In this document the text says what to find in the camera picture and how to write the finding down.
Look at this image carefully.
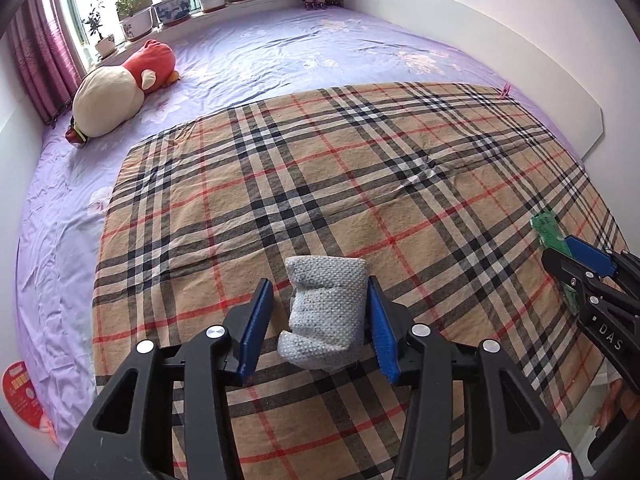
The grey dotted sock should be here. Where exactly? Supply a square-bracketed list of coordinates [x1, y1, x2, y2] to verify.
[278, 256, 369, 373]

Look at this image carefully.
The green plastic packet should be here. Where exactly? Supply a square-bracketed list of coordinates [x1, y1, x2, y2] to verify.
[529, 211, 582, 316]

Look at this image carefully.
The person's right hand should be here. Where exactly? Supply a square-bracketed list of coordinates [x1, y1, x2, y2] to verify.
[594, 378, 639, 431]

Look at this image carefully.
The plaid tan table cloth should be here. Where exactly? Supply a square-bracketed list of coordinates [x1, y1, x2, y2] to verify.
[92, 82, 625, 479]

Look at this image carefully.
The pink clothes peg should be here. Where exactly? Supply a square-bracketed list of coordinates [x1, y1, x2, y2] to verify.
[499, 82, 512, 99]

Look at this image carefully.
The white bed headboard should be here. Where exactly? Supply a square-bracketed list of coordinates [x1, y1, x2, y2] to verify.
[344, 0, 604, 159]

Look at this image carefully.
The red round paper fan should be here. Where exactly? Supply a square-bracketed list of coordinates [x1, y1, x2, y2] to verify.
[1, 361, 44, 430]

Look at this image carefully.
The purple floral bed sheet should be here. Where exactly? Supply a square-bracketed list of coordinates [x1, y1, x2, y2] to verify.
[13, 5, 586, 451]

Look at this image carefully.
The red cream plush toy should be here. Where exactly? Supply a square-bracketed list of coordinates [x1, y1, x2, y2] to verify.
[65, 39, 180, 146]

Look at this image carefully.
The small plant white pot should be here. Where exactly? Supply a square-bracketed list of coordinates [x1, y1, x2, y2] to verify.
[82, 0, 116, 60]

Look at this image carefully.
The blue white porcelain plant pot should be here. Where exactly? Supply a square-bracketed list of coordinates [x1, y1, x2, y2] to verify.
[153, 0, 192, 27]

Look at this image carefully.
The bushy plant white pot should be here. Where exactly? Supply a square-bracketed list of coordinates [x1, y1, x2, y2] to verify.
[115, 0, 154, 42]

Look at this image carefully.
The left pink curtain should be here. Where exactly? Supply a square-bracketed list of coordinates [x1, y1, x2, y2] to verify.
[8, 0, 86, 126]

